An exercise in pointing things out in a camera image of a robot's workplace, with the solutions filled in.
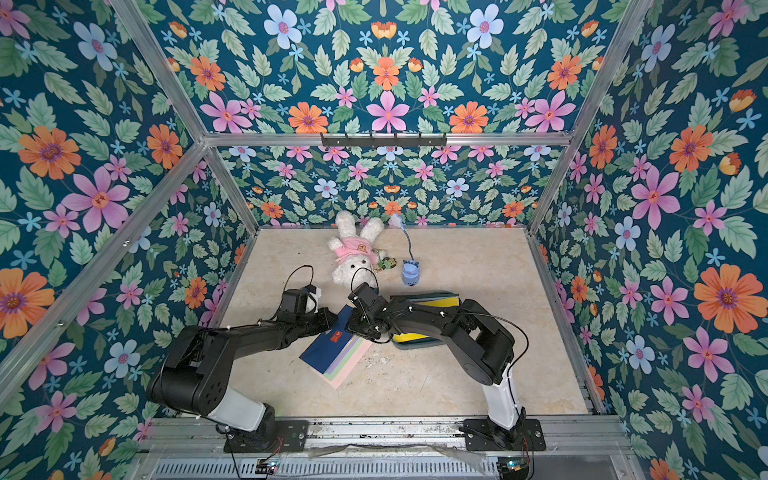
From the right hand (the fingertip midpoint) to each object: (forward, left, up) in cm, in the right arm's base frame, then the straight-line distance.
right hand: (347, 329), depth 88 cm
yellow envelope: (+9, -28, +2) cm, 29 cm away
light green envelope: (-3, -2, -4) cm, 5 cm away
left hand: (+6, +4, -3) cm, 8 cm away
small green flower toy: (+27, -10, -3) cm, 29 cm away
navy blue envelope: (-5, +7, -5) cm, 10 cm away
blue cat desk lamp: (+21, -18, +4) cm, 28 cm away
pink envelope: (-9, -1, -5) cm, 10 cm away
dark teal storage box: (-2, -22, -3) cm, 22 cm away
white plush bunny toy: (+24, 0, +6) cm, 25 cm away
